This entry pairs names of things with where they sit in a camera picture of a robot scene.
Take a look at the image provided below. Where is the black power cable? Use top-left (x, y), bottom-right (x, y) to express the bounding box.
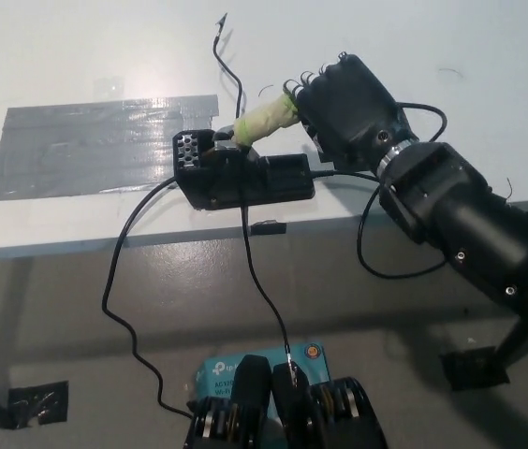
top-left (101, 176), bottom-right (196, 418)

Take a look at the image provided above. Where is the black soldering iron cable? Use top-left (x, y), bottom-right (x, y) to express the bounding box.
top-left (310, 101), bottom-right (449, 281)

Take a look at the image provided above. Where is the black robot torso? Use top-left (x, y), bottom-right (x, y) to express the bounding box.
top-left (183, 354), bottom-right (389, 449)

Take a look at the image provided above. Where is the small black tape strip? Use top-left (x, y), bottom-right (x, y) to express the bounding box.
top-left (250, 219), bottom-right (288, 237)

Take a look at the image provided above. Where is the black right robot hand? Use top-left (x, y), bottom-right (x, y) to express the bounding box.
top-left (283, 52), bottom-right (419, 172)

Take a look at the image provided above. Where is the teal router box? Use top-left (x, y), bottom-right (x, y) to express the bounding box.
top-left (195, 340), bottom-right (333, 413)

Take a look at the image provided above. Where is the black floor tape patch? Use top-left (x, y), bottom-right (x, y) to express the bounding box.
top-left (437, 345), bottom-right (511, 392)
top-left (7, 380), bottom-right (70, 430)

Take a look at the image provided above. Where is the grey duct tape patch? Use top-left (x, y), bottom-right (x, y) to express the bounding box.
top-left (0, 94), bottom-right (220, 204)

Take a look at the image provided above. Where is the thin black clip wire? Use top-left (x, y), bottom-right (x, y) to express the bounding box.
top-left (240, 200), bottom-right (301, 388)
top-left (212, 12), bottom-right (245, 119)

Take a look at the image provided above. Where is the black soldering iron base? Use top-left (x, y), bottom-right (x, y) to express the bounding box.
top-left (171, 128), bottom-right (317, 212)

